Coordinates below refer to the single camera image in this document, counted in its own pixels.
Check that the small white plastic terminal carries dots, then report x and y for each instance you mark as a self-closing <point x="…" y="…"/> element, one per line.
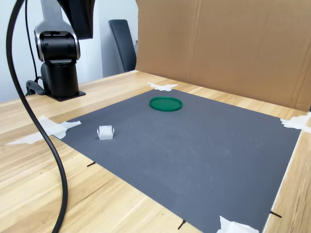
<point x="105" y="133"/>

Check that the round green lid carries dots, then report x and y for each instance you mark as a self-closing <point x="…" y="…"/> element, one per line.
<point x="165" y="104"/>

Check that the white masking tape piece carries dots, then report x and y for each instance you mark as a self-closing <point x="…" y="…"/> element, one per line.
<point x="53" y="127"/>
<point x="162" y="86"/>
<point x="296" y="122"/>
<point x="230" y="227"/>

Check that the dark grey mat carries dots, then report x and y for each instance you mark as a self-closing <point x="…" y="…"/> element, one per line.
<point x="182" y="157"/>

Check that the dark grey chair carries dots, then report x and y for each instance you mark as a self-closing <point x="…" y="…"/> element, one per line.
<point x="122" y="43"/>

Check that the brown cardboard partition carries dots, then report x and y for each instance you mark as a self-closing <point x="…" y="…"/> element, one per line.
<point x="218" y="43"/>

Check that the black table clamp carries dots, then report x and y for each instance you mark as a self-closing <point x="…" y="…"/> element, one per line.
<point x="34" y="87"/>

